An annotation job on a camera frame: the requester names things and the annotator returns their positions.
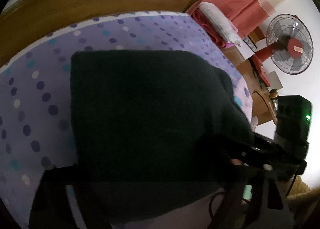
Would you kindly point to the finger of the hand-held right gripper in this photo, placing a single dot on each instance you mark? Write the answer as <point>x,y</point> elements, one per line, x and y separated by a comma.
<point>275,152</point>

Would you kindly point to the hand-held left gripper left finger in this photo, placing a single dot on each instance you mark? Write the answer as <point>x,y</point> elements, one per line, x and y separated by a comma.
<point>50,201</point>

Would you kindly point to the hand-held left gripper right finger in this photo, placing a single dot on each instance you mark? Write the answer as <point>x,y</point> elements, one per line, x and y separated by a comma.
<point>232,194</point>

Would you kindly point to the dark green fleece garment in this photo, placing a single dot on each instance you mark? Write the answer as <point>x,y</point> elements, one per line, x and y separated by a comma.
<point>150,119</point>

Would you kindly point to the small brown jar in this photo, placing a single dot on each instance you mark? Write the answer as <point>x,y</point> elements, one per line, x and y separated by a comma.
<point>273,94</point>

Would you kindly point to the wooden bedside cabinet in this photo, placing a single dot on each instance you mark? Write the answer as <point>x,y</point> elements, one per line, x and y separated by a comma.
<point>260,104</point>

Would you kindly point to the tan cardboard piece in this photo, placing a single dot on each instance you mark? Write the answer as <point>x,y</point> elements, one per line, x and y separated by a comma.
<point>275,80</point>

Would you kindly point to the red grey electric fan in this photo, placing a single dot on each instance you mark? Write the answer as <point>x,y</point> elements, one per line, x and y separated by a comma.
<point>295,49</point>

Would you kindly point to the white cardboard box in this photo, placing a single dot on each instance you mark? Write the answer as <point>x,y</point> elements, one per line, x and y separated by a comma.
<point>250,49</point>

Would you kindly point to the pink folded cloth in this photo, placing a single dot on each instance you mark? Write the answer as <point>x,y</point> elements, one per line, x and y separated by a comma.
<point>228,45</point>

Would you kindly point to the purple polka dot bed sheet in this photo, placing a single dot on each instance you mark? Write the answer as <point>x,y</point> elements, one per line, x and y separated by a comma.
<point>37,89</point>

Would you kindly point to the white striped folded cloth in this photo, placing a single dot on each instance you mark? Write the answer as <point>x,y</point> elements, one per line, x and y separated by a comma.
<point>217,18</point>

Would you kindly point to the red folded cloth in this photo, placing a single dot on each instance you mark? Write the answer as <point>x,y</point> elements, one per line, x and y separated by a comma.
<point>203,24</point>

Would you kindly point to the wooden bed frame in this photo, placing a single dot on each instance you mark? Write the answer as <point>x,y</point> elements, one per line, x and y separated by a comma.
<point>87,1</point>

